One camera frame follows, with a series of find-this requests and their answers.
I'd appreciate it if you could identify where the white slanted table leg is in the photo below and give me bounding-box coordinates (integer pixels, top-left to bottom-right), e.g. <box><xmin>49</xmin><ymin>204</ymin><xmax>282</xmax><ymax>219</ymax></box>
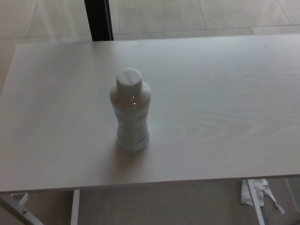
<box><xmin>245</xmin><ymin>179</ymin><xmax>267</xmax><ymax>225</ymax></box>

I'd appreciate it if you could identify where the white plastic bottle with cap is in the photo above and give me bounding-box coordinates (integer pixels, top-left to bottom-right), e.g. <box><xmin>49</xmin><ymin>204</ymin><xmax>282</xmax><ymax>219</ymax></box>
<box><xmin>109</xmin><ymin>68</ymin><xmax>152</xmax><ymax>151</ymax></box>

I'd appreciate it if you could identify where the white straight table leg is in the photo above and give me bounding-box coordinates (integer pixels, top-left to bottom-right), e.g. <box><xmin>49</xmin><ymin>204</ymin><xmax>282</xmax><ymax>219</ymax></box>
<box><xmin>70</xmin><ymin>189</ymin><xmax>81</xmax><ymax>225</ymax></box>

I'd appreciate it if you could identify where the white diagonal table leg frame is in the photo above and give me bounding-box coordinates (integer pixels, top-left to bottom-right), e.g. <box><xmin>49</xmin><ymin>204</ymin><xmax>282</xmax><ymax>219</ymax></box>
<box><xmin>0</xmin><ymin>192</ymin><xmax>45</xmax><ymax>225</ymax></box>

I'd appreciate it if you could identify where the thin white table leg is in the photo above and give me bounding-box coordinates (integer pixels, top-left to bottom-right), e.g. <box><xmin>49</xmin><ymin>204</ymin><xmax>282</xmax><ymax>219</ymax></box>
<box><xmin>285</xmin><ymin>177</ymin><xmax>299</xmax><ymax>211</ymax></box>

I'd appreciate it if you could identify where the crumpled white paper scrap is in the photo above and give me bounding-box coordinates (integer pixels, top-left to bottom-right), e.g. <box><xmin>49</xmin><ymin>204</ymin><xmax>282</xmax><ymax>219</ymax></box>
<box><xmin>240</xmin><ymin>179</ymin><xmax>286</xmax><ymax>215</ymax></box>

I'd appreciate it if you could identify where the black vertical door frame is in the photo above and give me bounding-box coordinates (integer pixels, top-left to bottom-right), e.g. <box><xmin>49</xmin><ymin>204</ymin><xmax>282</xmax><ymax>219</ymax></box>
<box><xmin>84</xmin><ymin>0</ymin><xmax>114</xmax><ymax>42</ymax></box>

